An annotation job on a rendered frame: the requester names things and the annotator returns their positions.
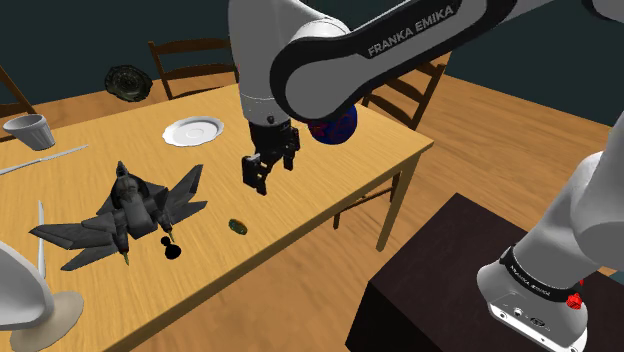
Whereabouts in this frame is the grey toy fighter jet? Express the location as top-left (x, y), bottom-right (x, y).
top-left (28, 161), bottom-right (209, 272)

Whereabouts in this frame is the dark round ornate dish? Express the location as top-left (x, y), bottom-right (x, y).
top-left (104, 64), bottom-right (154, 103)

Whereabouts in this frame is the small black figure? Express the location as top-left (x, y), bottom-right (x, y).
top-left (160, 235), bottom-right (183, 261)

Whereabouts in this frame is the thin white stick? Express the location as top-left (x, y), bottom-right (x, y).
top-left (36, 200), bottom-right (48, 281)

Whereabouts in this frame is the dark wooden chair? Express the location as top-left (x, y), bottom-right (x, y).
top-left (147, 37), bottom-right (241, 102)
top-left (0, 65), bottom-right (38, 144)
top-left (332, 52), bottom-right (453, 231)

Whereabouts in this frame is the blue ball with red pattern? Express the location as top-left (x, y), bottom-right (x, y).
top-left (306, 103), bottom-right (359, 146)

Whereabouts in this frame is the wooden table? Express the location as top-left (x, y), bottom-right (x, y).
top-left (0, 83), bottom-right (435, 352)

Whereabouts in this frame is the white ribbed cup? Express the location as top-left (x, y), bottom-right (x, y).
top-left (2, 113), bottom-right (57, 152)

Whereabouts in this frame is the white plate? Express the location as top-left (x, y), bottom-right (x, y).
top-left (162, 115), bottom-right (225, 148)

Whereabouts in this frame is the dark robot stand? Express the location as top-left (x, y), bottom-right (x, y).
top-left (344, 192), bottom-right (624, 352)

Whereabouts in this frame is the silver knife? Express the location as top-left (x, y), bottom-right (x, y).
top-left (0, 144), bottom-right (90, 177)

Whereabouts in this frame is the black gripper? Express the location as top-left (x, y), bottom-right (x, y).
top-left (241, 120), bottom-right (301, 197)

